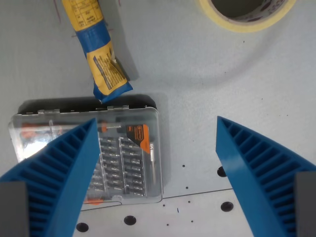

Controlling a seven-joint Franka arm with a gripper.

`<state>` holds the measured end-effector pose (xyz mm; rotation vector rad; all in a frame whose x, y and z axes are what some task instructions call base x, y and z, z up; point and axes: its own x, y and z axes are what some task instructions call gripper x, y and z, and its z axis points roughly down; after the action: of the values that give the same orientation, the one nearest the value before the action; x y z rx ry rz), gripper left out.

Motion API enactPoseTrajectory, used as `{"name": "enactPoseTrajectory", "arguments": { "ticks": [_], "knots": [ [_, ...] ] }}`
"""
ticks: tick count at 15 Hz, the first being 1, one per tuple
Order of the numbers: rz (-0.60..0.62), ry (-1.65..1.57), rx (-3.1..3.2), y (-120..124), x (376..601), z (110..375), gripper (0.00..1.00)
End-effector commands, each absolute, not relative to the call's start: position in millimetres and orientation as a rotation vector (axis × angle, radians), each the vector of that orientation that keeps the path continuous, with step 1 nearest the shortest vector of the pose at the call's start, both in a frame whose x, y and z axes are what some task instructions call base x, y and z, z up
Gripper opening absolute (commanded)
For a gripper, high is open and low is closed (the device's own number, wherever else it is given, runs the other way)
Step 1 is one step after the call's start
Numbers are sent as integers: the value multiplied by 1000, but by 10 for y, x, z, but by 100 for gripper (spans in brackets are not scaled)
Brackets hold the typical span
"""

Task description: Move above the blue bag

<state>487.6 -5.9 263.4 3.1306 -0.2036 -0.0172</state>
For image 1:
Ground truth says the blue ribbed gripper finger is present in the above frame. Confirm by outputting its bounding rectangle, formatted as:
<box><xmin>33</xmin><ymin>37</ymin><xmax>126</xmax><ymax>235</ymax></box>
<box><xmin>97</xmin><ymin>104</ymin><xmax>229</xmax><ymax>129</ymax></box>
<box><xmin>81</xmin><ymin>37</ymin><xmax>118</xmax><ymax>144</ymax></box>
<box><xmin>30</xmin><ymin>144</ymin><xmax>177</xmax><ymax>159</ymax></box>
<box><xmin>215</xmin><ymin>116</ymin><xmax>316</xmax><ymax>237</ymax></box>
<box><xmin>0</xmin><ymin>117</ymin><xmax>100</xmax><ymax>237</ymax></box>

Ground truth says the yellow and blue snack bag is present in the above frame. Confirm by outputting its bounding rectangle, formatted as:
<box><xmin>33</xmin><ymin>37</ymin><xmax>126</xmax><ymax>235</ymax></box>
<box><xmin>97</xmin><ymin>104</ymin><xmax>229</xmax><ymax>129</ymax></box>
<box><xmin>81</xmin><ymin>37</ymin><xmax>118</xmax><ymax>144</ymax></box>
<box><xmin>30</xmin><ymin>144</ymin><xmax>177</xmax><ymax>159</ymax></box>
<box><xmin>61</xmin><ymin>0</ymin><xmax>134</xmax><ymax>104</ymax></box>

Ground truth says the clear screwdriver bit set case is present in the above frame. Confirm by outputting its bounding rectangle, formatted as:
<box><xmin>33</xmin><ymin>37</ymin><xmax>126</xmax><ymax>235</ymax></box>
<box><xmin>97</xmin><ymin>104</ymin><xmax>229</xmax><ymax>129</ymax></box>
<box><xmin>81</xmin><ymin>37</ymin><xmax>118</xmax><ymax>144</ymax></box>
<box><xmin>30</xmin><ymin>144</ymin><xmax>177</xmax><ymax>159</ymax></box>
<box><xmin>7</xmin><ymin>94</ymin><xmax>164</xmax><ymax>211</ymax></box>

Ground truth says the yellow masking tape roll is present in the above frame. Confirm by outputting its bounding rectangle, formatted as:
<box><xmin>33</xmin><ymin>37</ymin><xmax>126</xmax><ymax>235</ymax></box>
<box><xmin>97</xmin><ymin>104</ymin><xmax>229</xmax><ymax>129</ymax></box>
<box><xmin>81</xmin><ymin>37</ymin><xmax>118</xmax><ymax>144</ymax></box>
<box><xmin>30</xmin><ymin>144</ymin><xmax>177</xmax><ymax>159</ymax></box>
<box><xmin>196</xmin><ymin>0</ymin><xmax>298</xmax><ymax>34</ymax></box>

